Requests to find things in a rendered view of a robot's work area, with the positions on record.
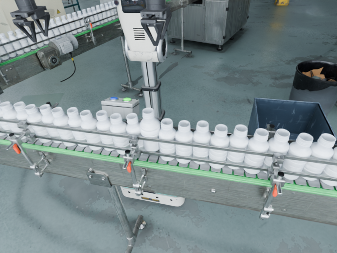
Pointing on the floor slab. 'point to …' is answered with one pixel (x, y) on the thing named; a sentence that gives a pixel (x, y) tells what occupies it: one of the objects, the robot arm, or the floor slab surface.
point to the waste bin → (315, 84)
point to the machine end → (209, 21)
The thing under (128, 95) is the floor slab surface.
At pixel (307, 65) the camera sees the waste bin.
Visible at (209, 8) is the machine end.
